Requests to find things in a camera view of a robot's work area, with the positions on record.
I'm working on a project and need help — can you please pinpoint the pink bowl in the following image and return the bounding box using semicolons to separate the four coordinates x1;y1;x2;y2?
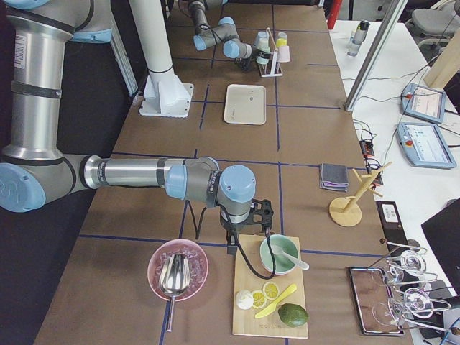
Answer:
147;239;208;301

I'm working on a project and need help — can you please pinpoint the teach pendant tablet far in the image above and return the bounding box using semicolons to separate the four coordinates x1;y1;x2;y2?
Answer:
401;83;446;124

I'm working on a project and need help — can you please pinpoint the white spoon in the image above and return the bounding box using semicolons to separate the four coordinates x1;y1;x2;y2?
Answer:
272;245;310;270

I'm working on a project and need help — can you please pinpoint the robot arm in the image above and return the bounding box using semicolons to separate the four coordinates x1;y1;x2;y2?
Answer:
1;43;172;263
187;0;265;68

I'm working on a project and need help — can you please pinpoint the wooden cutting board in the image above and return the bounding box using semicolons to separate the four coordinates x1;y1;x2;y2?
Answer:
231;234;310;339

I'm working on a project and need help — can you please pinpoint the teach pendant tablet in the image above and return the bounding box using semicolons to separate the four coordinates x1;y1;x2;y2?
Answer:
401;83;446;124
397;122;456;169

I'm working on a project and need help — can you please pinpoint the white camera pole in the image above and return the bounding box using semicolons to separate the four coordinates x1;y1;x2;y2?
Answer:
129;0;194;118

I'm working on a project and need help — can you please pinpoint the cream white cup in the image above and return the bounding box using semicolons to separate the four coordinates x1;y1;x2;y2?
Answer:
257;37;270;52

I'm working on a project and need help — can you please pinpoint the grey water bottle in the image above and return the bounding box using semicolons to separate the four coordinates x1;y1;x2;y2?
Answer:
347;21;370;57

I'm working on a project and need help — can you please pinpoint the wine glass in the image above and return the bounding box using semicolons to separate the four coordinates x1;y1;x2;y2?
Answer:
369;249;438;287
372;287;451;327

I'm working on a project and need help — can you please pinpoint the aluminium frame post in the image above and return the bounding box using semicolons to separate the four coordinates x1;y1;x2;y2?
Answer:
344;0;408;112

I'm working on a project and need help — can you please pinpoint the green bowl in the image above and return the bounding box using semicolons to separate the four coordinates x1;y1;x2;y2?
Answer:
259;234;300;275

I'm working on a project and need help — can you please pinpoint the pink cup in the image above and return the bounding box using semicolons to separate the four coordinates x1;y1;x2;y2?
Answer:
277;45;290;63

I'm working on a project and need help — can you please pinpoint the yellow plastic knife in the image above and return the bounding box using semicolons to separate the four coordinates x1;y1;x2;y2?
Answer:
254;283;298;319

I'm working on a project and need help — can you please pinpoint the blue cup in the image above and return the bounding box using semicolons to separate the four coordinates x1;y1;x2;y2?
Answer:
254;31;267;48

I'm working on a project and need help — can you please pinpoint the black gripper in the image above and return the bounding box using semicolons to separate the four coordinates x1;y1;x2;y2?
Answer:
235;50;262;70
220;211;251;256

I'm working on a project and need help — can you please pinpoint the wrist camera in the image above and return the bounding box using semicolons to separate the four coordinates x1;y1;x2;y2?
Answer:
252;199;274;234

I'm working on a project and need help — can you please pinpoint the grey folded cloth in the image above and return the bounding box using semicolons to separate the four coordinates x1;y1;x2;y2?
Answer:
319;163;349;192

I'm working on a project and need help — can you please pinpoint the black framed glass tray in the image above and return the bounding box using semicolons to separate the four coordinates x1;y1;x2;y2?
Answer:
348;267;404;337

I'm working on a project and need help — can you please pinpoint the avocado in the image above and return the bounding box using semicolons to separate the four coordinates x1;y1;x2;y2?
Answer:
277;303;309;328

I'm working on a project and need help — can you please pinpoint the beige rabbit tray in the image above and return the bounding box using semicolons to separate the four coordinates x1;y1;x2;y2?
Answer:
224;84;267;125

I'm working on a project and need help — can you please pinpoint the yellow cup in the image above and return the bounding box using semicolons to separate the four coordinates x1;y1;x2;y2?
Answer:
275;37;288;47

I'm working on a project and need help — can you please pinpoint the wooden mug tree stand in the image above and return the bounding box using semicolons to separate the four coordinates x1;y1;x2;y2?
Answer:
328;162;392;227

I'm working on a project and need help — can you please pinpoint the teach pendant tablet near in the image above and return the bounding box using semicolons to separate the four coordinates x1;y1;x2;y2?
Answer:
397;122;456;169

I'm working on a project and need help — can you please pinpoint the metal scoop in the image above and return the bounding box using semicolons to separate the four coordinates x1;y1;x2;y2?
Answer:
159;254;190;332

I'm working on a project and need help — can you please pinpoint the white wire cup rack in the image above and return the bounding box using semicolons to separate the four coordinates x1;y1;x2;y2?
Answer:
257;27;284;78

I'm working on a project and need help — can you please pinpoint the black power strip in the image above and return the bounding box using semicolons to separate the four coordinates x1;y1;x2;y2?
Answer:
376;201;408;244

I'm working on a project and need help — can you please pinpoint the green cup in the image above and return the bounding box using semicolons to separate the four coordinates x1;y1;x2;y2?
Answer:
255;50;272;67

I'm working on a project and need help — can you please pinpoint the lemon slice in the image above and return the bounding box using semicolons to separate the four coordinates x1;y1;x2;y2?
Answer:
262;281;280;300
251;290;267;309

